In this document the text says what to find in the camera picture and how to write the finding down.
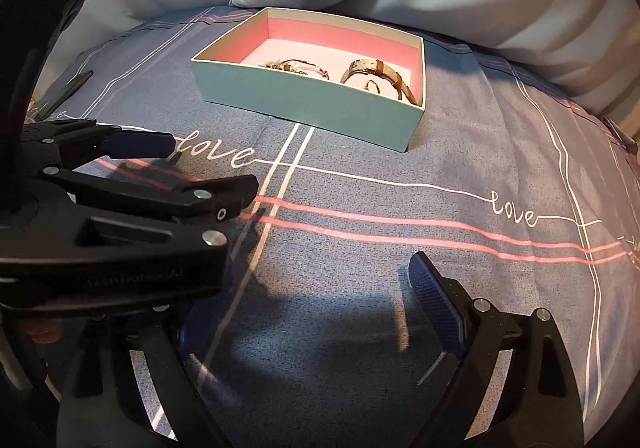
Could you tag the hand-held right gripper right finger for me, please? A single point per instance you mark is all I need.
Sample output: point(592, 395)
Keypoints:
point(435, 300)

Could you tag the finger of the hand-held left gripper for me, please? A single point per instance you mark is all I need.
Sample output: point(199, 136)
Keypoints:
point(142, 143)
point(165, 203)

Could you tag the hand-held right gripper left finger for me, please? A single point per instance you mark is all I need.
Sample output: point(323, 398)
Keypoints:
point(172, 368)

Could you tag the teal box with pink inside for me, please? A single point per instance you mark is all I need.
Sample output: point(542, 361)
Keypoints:
point(310, 103)

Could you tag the person's left hand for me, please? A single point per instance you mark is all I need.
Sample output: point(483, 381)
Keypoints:
point(42, 331)

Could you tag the blue plaid bedsheet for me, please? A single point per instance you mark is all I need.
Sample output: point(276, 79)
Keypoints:
point(375, 178)

